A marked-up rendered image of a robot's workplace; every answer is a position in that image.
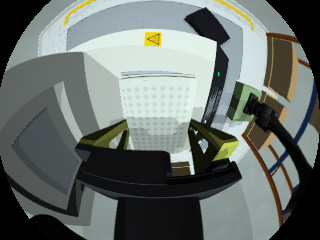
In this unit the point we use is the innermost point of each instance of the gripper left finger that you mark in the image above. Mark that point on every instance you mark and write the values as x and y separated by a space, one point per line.
103 137

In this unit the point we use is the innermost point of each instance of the white thermal cycler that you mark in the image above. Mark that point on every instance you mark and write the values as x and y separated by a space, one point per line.
87 98

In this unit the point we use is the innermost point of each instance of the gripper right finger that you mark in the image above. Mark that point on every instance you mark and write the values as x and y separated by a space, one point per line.
220 145

